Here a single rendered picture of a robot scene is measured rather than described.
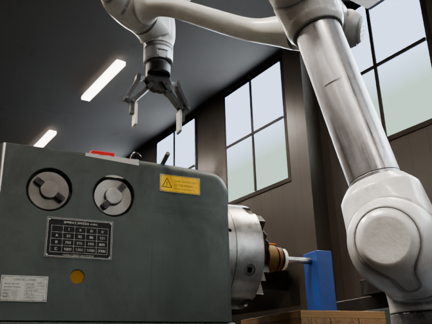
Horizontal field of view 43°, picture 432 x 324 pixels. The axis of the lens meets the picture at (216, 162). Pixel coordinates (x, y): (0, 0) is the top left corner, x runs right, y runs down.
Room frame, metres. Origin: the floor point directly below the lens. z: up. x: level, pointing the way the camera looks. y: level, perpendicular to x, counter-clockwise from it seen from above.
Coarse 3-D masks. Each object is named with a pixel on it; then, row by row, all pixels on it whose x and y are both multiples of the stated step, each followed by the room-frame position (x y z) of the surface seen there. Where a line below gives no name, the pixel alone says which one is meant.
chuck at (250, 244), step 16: (240, 208) 1.59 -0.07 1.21; (240, 224) 1.53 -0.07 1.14; (256, 224) 1.55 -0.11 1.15; (240, 240) 1.51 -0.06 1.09; (256, 240) 1.53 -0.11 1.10; (240, 256) 1.51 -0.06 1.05; (256, 256) 1.53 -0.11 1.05; (240, 272) 1.53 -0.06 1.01; (256, 272) 1.55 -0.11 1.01; (240, 288) 1.56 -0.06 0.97; (256, 288) 1.58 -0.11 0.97
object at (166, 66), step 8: (152, 64) 1.41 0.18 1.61; (160, 64) 1.41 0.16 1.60; (168, 64) 1.43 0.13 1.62; (152, 72) 1.42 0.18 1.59; (160, 72) 1.42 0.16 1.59; (168, 72) 1.43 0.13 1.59; (160, 80) 1.43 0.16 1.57; (168, 80) 1.45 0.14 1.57; (152, 88) 1.43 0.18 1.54; (160, 88) 1.43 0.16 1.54
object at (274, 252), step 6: (270, 246) 1.70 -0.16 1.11; (270, 252) 1.68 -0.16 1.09; (276, 252) 1.70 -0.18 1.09; (282, 252) 1.71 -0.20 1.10; (270, 258) 1.68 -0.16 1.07; (276, 258) 1.70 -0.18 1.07; (282, 258) 1.71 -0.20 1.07; (270, 264) 1.69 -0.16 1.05; (276, 264) 1.70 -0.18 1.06; (282, 264) 1.72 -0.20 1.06; (270, 270) 1.71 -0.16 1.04; (276, 270) 1.73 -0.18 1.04
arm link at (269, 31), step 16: (112, 0) 1.23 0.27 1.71; (128, 0) 1.24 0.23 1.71; (144, 0) 1.24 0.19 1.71; (160, 0) 1.23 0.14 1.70; (176, 0) 1.23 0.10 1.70; (112, 16) 1.29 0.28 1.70; (128, 16) 1.28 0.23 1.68; (144, 16) 1.28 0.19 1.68; (160, 16) 1.27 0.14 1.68; (176, 16) 1.25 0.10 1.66; (192, 16) 1.24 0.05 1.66; (208, 16) 1.24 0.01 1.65; (224, 16) 1.25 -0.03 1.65; (240, 16) 1.26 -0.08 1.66; (224, 32) 1.28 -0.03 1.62; (240, 32) 1.26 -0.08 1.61; (256, 32) 1.25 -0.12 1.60; (272, 32) 1.22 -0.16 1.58; (288, 48) 1.24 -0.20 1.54
